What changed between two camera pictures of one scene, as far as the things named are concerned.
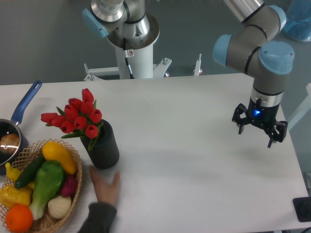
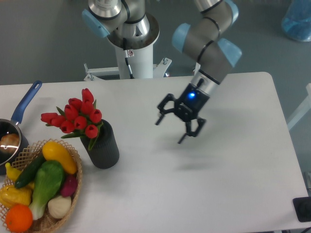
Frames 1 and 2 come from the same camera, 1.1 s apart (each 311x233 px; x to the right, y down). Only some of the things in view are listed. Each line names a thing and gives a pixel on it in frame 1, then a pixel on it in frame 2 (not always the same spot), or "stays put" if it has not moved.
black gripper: x=264 y=117 → x=186 y=108
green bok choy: x=48 y=181 stays put
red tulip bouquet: x=79 y=118 stays put
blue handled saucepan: x=11 y=141 stays put
